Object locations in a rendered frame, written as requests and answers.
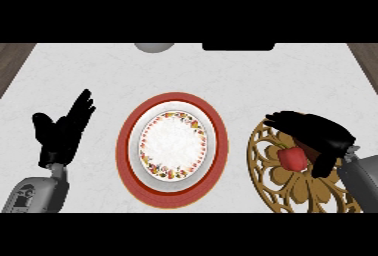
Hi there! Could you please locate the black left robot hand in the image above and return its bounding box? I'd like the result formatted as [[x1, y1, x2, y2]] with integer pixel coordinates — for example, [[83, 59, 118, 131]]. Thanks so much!
[[31, 88, 97, 169]]

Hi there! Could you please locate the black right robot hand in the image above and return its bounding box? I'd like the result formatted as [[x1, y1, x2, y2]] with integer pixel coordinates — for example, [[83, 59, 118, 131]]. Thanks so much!
[[263, 110, 357, 179]]

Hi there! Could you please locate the red bell pepper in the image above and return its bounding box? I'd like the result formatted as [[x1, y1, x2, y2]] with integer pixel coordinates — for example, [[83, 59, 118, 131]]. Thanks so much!
[[275, 143, 310, 173]]

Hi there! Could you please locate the gold openwork round placemat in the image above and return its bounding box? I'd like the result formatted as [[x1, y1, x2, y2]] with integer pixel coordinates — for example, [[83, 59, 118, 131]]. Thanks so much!
[[247, 117, 365, 214]]

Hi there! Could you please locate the white plate with floral rim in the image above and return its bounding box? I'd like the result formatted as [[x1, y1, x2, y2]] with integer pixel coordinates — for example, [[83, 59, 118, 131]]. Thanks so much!
[[127, 100, 219, 193]]

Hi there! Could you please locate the red round placemat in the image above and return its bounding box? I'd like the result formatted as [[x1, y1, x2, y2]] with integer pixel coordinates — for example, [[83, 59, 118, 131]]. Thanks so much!
[[115, 91, 230, 210]]

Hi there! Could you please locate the black rectangular object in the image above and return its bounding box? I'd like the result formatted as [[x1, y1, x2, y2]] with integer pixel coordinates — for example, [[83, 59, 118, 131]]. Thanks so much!
[[201, 42, 276, 52]]

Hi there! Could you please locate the grey round object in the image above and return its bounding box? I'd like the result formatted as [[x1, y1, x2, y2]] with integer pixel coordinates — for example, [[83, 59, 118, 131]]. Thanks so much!
[[133, 42, 176, 54]]

